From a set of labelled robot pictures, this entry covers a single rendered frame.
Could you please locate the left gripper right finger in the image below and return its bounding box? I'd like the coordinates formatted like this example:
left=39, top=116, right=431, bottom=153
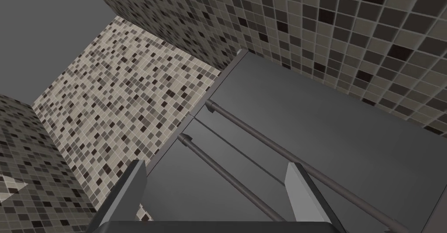
left=284, top=161, right=339, bottom=224

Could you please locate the grey refrigerator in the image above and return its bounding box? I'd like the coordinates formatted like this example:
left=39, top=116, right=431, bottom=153
left=139, top=48, right=447, bottom=233

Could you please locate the long grey bar handle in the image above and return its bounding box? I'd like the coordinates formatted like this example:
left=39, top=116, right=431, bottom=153
left=204, top=99, right=411, bottom=233

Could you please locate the short grey bar handle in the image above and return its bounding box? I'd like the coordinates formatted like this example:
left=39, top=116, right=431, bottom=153
left=177, top=133, right=287, bottom=223

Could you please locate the wide grey refrigerator door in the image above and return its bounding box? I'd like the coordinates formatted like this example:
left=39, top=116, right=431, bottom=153
left=190, top=51, right=447, bottom=233

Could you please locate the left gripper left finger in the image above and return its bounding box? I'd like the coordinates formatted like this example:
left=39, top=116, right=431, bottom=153
left=90, top=159, right=148, bottom=226

